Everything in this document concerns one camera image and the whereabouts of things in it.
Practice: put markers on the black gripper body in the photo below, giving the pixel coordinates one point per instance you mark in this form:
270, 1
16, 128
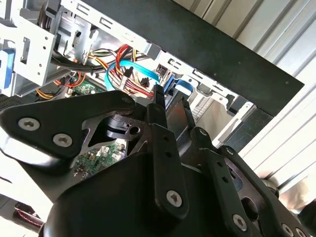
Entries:
111, 197

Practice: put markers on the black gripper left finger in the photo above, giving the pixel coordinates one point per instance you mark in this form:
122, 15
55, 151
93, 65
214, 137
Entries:
49, 118

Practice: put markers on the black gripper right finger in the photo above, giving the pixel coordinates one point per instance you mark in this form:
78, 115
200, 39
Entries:
221, 187

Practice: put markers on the hard disk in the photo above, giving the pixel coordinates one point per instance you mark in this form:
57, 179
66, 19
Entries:
184, 85

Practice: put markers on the person's hand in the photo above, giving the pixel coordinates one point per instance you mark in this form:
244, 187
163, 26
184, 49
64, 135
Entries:
296, 195

